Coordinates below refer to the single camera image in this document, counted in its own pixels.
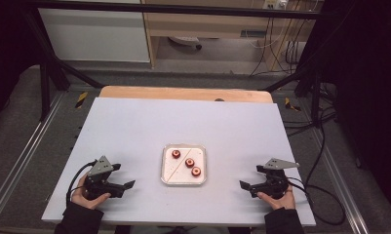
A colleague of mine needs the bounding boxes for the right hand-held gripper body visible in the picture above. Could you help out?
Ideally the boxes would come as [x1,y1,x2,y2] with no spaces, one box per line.
[250,157,300,200]

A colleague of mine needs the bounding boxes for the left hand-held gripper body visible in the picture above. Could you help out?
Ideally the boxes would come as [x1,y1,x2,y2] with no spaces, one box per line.
[83,155,123,200]

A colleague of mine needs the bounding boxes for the white metal tray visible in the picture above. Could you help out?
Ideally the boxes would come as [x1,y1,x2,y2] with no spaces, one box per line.
[160,143,208,186]

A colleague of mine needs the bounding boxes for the thin bamboo skewer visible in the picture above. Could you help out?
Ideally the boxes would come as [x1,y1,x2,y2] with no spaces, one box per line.
[168,148,193,181]

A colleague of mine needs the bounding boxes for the person's right hand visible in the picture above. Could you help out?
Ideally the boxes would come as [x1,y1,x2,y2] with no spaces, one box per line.
[256,189,296,211]

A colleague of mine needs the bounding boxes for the person's left hand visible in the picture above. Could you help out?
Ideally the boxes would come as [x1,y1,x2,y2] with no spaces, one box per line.
[70,175,112,211]

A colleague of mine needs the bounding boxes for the white table cover board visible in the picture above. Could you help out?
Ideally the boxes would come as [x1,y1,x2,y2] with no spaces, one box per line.
[41,97,317,228]

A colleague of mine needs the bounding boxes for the wooden table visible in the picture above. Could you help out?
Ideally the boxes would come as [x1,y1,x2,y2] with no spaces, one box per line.
[98,85,274,104]

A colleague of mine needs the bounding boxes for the white cabinet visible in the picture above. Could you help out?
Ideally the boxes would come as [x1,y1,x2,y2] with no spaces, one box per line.
[38,0,151,63]

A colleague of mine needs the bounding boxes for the black curtain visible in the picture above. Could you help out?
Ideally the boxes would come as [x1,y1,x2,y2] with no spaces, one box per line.
[0,0,43,135]
[308,0,391,213]

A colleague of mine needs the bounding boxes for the office chair base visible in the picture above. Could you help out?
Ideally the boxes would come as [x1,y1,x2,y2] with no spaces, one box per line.
[168,35,204,51]

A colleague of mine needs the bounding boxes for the light wooden desk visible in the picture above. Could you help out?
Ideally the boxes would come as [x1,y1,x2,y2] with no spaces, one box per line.
[140,0,325,71]

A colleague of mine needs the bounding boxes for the white power strip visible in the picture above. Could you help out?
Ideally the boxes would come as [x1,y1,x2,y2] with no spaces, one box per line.
[262,0,289,10]

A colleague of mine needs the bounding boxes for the left hand-held gripper cable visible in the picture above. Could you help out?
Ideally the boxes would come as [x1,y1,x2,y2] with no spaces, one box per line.
[65,159,98,207]

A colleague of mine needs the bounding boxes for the hand-held gripper cable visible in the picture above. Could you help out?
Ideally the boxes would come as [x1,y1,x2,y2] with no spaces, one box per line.
[286,176,347,226]
[65,159,98,207]

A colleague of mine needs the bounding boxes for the right hand-held gripper cable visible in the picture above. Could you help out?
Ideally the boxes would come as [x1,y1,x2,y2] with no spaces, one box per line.
[286,176,347,226]

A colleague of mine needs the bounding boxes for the aluminium floor rail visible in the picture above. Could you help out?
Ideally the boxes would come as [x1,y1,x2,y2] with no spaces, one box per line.
[308,128,371,234]
[0,92,66,216]

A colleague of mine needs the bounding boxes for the black metal frame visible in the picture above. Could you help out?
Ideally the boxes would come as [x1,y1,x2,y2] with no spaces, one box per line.
[20,0,334,128]

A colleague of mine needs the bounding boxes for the black hanging cables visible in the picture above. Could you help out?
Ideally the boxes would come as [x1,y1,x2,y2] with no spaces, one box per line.
[249,14,309,78]

